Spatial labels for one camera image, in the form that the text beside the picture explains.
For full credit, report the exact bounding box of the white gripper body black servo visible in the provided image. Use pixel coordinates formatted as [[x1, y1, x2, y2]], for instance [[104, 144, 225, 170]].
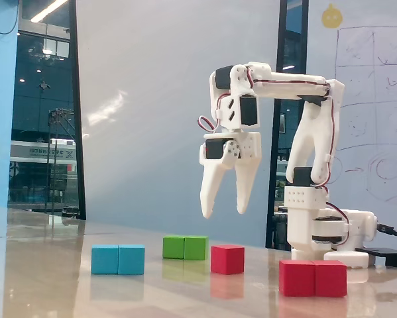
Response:
[[199, 131, 262, 166]]

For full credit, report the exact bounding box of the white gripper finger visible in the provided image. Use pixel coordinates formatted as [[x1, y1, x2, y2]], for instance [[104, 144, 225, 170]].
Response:
[[200, 163, 234, 220], [235, 158, 262, 215]]

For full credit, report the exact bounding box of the small red cube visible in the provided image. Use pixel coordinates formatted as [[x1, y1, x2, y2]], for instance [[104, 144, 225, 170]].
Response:
[[210, 244, 245, 276]]

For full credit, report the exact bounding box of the long green block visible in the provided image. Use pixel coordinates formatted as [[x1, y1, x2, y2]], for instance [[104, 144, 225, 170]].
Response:
[[162, 235, 209, 261]]

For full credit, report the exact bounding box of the long red block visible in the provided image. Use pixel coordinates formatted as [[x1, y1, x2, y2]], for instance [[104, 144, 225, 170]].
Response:
[[278, 259, 348, 298]]

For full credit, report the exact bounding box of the long blue block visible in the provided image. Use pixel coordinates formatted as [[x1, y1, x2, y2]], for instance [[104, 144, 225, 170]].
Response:
[[91, 244, 146, 276]]

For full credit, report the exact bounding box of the yellow round sticker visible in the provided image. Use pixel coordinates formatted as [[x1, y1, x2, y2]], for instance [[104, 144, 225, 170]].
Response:
[[321, 3, 345, 30]]

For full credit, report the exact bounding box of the black power adapter box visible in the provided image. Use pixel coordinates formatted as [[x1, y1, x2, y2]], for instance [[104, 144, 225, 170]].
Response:
[[355, 246, 397, 268]]

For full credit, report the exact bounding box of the dark metal lattice tower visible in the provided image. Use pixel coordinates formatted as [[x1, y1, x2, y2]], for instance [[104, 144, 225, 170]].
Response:
[[44, 107, 77, 215]]

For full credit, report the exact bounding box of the ceiling light strip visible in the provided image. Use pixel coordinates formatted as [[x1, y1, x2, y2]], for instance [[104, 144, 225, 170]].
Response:
[[30, 0, 69, 23]]

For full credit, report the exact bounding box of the red black white servo cable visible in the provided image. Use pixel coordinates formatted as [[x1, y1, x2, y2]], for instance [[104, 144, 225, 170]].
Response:
[[198, 93, 234, 134]]

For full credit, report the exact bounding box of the black window frame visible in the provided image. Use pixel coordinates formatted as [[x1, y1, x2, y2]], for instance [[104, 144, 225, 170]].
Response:
[[265, 0, 309, 250]]

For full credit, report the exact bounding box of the black plug cable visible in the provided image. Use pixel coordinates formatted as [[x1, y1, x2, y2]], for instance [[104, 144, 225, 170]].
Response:
[[376, 223, 397, 252]]

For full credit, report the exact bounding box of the slim black frame post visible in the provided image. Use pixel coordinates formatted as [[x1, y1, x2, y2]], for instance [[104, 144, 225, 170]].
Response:
[[68, 0, 87, 221]]

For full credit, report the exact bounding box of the thin black hanging cable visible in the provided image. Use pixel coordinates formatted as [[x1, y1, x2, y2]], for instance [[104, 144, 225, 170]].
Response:
[[0, 0, 21, 34]]

